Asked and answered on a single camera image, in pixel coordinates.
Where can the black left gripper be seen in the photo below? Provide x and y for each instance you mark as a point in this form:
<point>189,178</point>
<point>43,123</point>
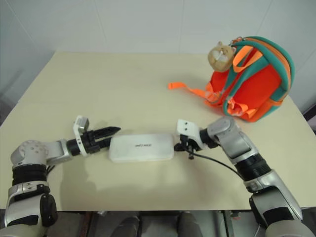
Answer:
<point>90,142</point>

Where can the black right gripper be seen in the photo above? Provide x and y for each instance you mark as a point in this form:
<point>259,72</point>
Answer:
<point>188,145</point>

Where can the white rectangular box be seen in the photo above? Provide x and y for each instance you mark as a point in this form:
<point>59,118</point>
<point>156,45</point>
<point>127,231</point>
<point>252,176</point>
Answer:
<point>140,148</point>

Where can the orange and teal backpack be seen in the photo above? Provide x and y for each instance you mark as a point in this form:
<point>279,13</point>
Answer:
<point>249,84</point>

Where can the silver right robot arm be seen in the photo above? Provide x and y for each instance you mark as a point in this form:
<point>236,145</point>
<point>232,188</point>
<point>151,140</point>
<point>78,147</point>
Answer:
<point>239,145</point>

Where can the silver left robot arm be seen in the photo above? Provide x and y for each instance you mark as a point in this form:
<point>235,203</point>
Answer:
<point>32,150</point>

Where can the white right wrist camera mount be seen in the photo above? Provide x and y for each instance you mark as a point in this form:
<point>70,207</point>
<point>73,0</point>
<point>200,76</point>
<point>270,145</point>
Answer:
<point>187,127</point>

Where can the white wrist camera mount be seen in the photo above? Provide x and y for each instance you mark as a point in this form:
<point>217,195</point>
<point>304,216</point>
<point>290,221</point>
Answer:
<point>187,127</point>
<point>79,123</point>

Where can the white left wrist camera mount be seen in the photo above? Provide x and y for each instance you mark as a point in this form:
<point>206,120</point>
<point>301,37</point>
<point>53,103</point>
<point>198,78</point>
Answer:
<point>79,123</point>

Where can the dark frame beside table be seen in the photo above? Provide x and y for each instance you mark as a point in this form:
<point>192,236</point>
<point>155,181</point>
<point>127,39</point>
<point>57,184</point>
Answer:
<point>310,116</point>

